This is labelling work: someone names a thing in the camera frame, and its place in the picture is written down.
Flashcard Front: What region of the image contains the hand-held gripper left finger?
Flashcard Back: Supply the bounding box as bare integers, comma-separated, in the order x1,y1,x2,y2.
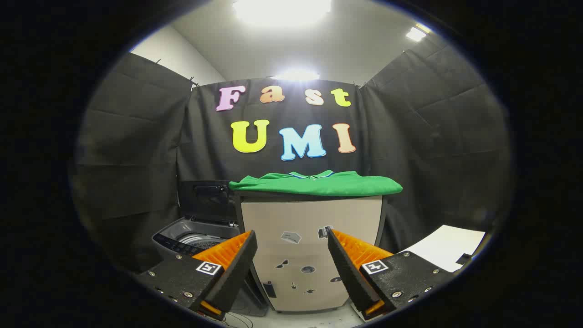
137,230,258,319

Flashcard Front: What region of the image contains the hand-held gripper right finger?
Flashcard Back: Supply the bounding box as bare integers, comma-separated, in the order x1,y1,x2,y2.
327,226,456,322

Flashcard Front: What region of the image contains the grey washing machine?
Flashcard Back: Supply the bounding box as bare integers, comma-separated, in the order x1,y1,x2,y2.
152,217,269,317

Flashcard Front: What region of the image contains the green polo shirt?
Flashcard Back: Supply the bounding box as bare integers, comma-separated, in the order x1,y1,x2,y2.
229,170,403,197

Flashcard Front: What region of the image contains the beige cabinet with dark top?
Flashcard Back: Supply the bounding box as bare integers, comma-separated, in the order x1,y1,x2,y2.
235,189,389,313

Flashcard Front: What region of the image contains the white flat board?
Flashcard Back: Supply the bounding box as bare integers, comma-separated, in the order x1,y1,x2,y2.
399,225,486,273

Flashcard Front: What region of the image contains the black backdrop cloth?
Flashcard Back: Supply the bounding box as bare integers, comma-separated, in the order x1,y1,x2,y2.
71,34,513,274

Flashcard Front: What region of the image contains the ceiling light behind backdrop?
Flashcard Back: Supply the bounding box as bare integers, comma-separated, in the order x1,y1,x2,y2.
272,69,320,82

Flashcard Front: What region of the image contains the small ceiling light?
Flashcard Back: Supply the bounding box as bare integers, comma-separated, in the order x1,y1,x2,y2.
405,25,431,42

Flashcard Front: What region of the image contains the large ceiling light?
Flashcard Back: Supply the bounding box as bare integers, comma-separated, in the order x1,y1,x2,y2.
232,0,332,26

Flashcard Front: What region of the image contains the thin floor cable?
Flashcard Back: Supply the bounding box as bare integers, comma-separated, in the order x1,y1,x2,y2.
223,312,253,328

